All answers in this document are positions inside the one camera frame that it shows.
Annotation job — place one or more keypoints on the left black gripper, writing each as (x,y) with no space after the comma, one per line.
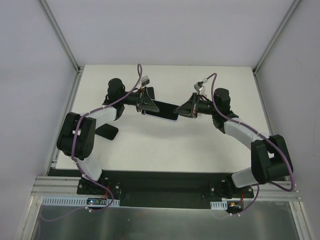
(140,99)

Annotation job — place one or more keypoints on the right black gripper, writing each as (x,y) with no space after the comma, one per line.
(195,105)

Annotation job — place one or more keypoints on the purple phone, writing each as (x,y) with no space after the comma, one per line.
(165,111)

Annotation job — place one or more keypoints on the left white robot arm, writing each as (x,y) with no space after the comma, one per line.
(77,135)

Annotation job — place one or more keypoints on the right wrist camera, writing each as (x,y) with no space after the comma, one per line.
(199,87)

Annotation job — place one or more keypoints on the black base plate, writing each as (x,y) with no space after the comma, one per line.
(151,189)

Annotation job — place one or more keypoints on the right white cable duct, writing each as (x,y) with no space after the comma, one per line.
(219,205)

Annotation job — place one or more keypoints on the white cable duct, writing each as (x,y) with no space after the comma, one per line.
(70,201)
(219,205)

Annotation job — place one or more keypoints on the left aluminium frame post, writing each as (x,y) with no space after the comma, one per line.
(59,34)

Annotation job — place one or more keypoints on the aluminium frame post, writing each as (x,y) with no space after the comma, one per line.
(59,34)
(277,34)

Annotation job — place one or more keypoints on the aluminium rail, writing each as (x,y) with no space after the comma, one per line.
(55,186)

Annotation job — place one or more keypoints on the left white cable duct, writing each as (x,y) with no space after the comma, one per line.
(70,201)

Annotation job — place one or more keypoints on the right aluminium frame post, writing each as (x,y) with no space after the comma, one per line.
(277,34)

